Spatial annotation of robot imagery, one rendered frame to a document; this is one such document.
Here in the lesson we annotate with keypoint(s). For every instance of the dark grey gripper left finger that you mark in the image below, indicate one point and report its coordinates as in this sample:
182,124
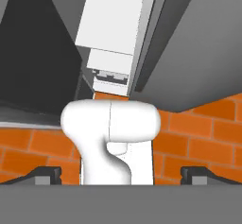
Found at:
47,172

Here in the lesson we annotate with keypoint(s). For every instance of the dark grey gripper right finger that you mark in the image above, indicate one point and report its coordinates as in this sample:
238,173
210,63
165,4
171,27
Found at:
193,172

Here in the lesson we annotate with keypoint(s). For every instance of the white rounded object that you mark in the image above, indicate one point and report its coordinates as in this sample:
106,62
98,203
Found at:
108,130

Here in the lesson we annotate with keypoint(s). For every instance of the white low cupboard front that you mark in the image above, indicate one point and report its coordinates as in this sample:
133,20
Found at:
110,88

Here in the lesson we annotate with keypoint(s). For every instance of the grey fridge door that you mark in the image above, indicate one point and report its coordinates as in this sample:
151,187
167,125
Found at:
201,54

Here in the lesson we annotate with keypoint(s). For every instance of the dark grey appliance panel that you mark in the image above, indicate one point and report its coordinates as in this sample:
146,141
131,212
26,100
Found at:
38,51

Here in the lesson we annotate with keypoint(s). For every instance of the white small drawer front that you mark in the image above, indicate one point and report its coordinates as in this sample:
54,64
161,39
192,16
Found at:
108,62

